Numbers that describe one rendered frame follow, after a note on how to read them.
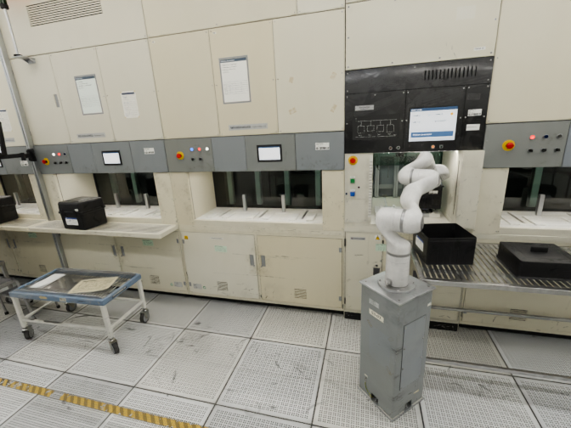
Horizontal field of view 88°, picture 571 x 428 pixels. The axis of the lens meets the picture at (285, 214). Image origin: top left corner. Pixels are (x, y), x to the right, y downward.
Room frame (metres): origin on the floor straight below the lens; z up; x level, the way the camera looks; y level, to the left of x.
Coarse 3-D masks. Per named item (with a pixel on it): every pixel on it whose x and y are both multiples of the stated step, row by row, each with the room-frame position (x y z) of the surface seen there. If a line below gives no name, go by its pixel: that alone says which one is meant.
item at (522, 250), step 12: (504, 252) 1.61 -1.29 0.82; (516, 252) 1.53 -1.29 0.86; (528, 252) 1.52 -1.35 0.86; (540, 252) 1.51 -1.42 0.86; (552, 252) 1.50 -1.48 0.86; (564, 252) 1.49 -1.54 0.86; (516, 264) 1.46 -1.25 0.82; (528, 264) 1.41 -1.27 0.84; (540, 264) 1.40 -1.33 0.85; (552, 264) 1.38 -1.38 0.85; (564, 264) 1.37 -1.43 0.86; (516, 276) 1.44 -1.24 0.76; (528, 276) 1.41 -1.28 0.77; (540, 276) 1.40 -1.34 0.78; (552, 276) 1.38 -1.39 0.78; (564, 276) 1.37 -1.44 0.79
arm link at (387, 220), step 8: (384, 208) 1.47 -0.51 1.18; (392, 208) 1.45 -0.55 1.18; (376, 216) 1.46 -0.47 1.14; (384, 216) 1.43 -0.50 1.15; (392, 216) 1.41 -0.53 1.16; (400, 216) 1.39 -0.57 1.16; (376, 224) 1.45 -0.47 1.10; (384, 224) 1.42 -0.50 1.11; (392, 224) 1.40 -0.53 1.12; (384, 232) 1.42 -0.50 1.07; (392, 232) 1.43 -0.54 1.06; (400, 232) 1.40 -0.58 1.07; (392, 240) 1.40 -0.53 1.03; (400, 240) 1.41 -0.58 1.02; (392, 248) 1.39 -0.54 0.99; (400, 248) 1.38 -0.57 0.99; (408, 248) 1.38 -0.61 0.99; (400, 256) 1.37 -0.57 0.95
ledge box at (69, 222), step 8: (64, 200) 2.69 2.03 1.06; (72, 200) 2.65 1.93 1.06; (80, 200) 2.63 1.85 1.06; (88, 200) 2.66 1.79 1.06; (96, 200) 2.72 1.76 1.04; (64, 208) 2.61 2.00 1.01; (72, 208) 2.58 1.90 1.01; (80, 208) 2.56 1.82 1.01; (88, 208) 2.63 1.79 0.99; (96, 208) 2.69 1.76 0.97; (104, 208) 2.77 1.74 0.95; (64, 216) 2.62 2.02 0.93; (72, 216) 2.59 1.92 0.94; (80, 216) 2.56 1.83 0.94; (88, 216) 2.61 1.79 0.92; (96, 216) 2.68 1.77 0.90; (104, 216) 2.76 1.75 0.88; (64, 224) 2.64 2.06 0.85; (72, 224) 2.60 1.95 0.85; (80, 224) 2.57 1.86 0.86; (88, 224) 2.60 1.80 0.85; (96, 224) 2.67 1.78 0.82
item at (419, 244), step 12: (432, 228) 1.89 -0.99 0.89; (444, 228) 1.88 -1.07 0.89; (456, 228) 1.85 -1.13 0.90; (420, 240) 1.76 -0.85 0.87; (432, 240) 1.63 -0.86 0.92; (444, 240) 1.62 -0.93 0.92; (456, 240) 1.61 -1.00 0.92; (468, 240) 1.60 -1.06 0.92; (420, 252) 1.74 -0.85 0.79; (432, 252) 1.63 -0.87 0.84; (444, 252) 1.62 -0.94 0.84; (456, 252) 1.61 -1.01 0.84; (468, 252) 1.60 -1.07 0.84; (432, 264) 1.63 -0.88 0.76; (444, 264) 1.62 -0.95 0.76; (456, 264) 1.61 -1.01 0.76; (468, 264) 1.60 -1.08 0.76
